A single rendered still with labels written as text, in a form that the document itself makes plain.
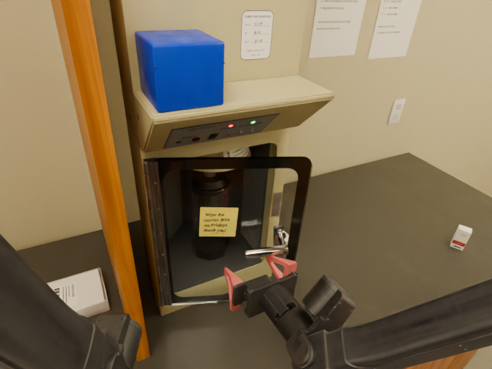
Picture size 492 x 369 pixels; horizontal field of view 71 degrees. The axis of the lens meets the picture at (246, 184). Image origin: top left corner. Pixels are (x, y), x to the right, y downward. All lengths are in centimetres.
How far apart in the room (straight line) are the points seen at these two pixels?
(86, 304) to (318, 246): 68
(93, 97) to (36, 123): 58
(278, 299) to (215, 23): 47
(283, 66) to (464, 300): 48
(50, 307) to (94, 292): 68
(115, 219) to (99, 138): 14
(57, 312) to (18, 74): 78
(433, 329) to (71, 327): 38
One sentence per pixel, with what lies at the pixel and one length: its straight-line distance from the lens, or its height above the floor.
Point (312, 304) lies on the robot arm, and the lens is 59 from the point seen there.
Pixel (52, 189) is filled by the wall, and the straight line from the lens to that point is 116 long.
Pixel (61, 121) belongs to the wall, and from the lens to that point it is 106.
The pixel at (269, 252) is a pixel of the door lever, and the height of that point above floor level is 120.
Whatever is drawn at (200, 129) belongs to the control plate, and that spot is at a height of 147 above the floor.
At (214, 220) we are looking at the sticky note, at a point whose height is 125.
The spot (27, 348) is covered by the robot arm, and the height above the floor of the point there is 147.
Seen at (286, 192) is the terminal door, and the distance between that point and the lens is 69.
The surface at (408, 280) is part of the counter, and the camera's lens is 115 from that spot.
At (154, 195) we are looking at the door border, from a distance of 67.
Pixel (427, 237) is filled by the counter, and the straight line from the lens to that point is 133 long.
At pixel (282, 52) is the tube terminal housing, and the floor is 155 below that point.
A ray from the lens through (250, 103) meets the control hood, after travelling 54.
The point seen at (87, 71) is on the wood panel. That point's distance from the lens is 49.
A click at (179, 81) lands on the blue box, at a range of 49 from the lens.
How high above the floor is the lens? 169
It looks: 33 degrees down
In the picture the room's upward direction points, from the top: 4 degrees clockwise
